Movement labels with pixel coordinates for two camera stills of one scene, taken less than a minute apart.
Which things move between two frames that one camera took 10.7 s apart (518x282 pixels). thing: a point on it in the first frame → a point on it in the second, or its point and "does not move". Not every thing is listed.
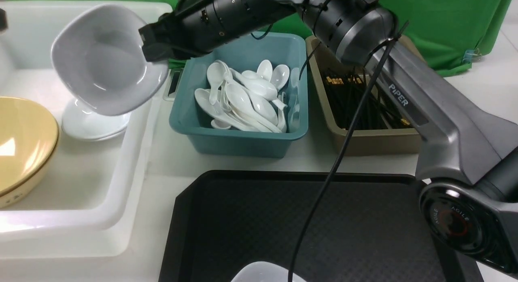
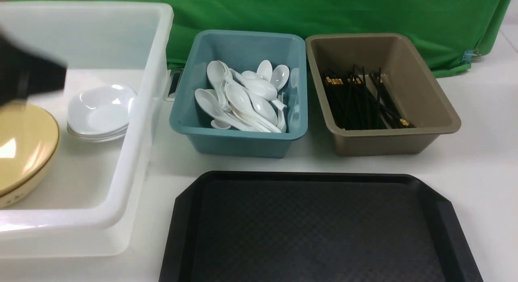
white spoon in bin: (202, 96) does not move
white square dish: (262, 271) → (100, 113)
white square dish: (97, 51) → (98, 131)
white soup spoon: (239, 100) does not move
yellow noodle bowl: (29, 139) does not move
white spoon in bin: (263, 88) does not move
